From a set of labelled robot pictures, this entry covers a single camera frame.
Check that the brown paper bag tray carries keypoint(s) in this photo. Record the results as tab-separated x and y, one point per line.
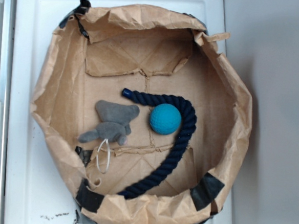
94	55

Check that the blue dimpled ball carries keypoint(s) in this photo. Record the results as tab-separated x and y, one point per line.
165	119

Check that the grey plush elephant toy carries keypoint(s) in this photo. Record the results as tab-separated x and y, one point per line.
114	126

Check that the white plastic bin lid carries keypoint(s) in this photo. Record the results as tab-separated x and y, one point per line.
34	190

